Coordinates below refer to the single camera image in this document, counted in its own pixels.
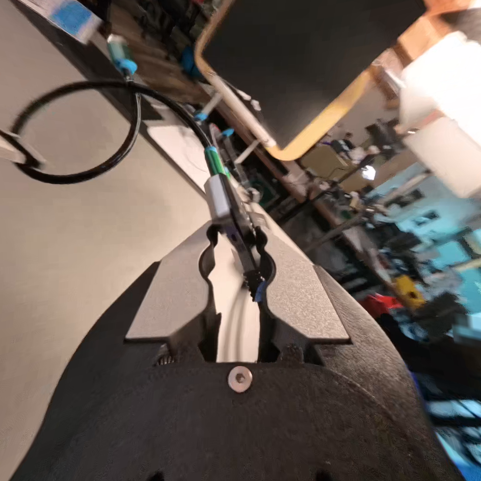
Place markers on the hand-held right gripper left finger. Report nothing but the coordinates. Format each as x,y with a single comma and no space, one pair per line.
169,297

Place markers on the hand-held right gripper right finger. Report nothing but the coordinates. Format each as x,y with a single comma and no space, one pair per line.
304,300

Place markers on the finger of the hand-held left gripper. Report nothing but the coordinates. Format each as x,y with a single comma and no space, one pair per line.
15,146

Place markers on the printed paper sheets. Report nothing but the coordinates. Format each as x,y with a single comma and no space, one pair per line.
71,18

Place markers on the white softbox light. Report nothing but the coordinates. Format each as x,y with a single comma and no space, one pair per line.
443,112

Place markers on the dark curved panel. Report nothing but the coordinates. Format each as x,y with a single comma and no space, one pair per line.
300,67

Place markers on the black hdmi switch box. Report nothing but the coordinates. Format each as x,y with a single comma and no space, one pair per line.
220,199

